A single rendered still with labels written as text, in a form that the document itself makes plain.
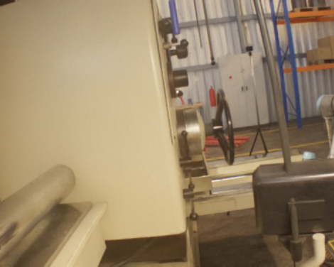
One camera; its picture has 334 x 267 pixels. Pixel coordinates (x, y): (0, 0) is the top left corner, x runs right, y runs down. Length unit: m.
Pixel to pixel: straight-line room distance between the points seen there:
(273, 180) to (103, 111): 0.53
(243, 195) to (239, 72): 6.40
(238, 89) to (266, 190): 7.58
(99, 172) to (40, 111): 0.28
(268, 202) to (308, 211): 0.12
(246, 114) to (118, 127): 7.61
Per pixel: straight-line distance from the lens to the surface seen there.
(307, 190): 0.83
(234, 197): 2.19
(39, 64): 1.01
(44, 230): 0.85
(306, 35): 9.72
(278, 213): 0.88
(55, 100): 0.98
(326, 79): 9.91
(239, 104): 8.38
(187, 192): 1.12
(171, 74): 1.12
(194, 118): 1.36
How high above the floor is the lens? 1.55
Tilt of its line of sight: 8 degrees down
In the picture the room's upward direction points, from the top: 8 degrees counter-clockwise
